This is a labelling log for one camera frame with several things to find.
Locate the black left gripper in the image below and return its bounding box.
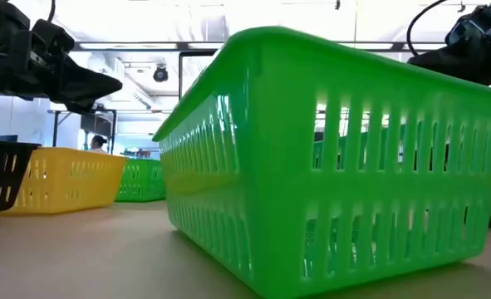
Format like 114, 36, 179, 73
0, 0, 124, 105

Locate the green plastic slotted basket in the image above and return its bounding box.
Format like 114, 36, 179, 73
152, 25, 491, 299
115, 158, 167, 203

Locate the yellow plastic slotted basket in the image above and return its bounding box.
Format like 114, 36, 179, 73
0, 146, 129, 216

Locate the person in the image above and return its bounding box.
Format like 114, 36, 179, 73
89, 135, 109, 154

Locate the black overhead frame bar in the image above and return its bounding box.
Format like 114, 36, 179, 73
71, 41, 449, 52

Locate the black background frame stand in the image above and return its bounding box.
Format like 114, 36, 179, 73
47, 108, 118, 155

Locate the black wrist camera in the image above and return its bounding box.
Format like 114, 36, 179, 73
31, 18, 76, 59
444, 3, 491, 46

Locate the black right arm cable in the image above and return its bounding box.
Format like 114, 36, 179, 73
405, 0, 449, 57

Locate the black ceiling camera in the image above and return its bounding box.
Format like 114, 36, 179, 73
152, 64, 169, 83

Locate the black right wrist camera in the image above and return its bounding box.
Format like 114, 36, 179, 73
444, 3, 491, 46

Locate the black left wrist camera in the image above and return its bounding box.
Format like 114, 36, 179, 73
31, 18, 76, 59

